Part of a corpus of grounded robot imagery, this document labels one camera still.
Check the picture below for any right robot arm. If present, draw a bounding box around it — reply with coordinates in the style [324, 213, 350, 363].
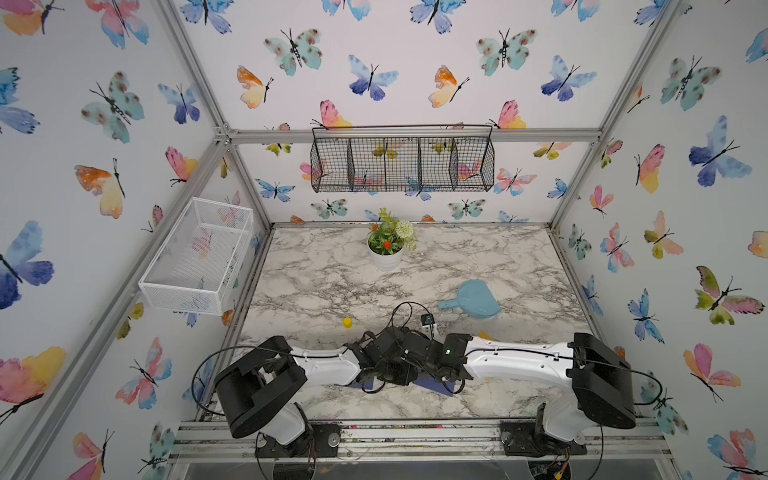
[406, 332, 641, 458]

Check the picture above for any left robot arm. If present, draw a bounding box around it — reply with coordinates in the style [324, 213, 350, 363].
[209, 320, 434, 451]

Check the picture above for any potted flower plant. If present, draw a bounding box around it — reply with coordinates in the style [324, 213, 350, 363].
[366, 207, 417, 272]

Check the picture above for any black wire wall basket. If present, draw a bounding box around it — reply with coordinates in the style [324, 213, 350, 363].
[310, 124, 495, 194]

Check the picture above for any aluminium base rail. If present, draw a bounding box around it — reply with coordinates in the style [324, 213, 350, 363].
[170, 418, 672, 464]

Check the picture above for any white mesh wall basket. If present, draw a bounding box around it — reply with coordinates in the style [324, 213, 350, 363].
[138, 197, 254, 315]

